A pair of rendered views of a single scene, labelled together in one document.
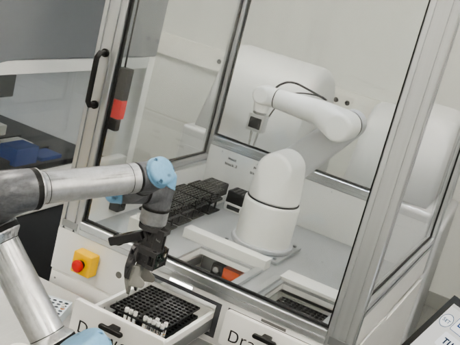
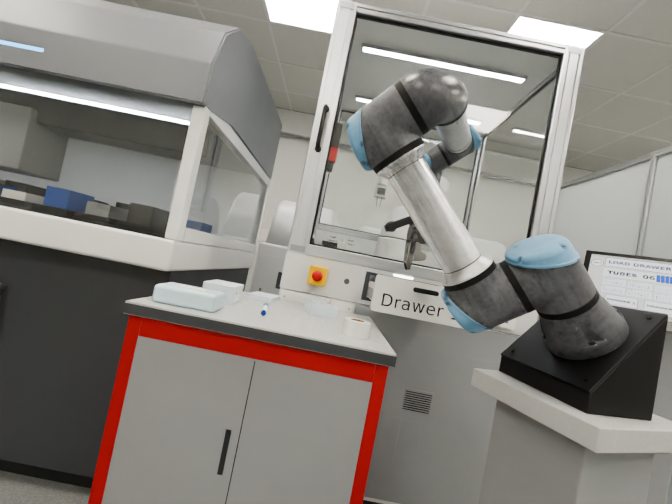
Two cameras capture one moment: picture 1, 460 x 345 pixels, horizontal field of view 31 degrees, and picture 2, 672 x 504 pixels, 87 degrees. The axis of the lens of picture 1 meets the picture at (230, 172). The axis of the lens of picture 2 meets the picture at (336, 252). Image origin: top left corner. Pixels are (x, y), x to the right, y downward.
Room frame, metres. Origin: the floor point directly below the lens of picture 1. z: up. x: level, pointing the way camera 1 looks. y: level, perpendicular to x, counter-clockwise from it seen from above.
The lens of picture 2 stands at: (1.10, 0.85, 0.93)
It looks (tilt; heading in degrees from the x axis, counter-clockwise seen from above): 2 degrees up; 337
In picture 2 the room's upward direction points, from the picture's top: 11 degrees clockwise
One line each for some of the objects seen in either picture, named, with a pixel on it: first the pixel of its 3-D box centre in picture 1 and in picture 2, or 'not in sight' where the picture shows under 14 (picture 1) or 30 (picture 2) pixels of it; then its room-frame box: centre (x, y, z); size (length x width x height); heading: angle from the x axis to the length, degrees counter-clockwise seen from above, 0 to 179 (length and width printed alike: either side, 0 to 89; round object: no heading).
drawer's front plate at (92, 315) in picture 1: (116, 336); (420, 301); (1.99, 0.19, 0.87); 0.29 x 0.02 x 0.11; 67
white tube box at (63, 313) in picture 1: (50, 311); (320, 308); (2.21, 0.41, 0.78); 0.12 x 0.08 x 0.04; 175
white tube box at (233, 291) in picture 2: not in sight; (223, 291); (2.21, 0.73, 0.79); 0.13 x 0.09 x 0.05; 159
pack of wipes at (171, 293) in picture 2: not in sight; (190, 296); (2.05, 0.82, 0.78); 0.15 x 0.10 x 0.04; 70
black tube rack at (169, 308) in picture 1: (154, 315); not in sight; (2.17, 0.11, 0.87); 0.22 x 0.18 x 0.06; 157
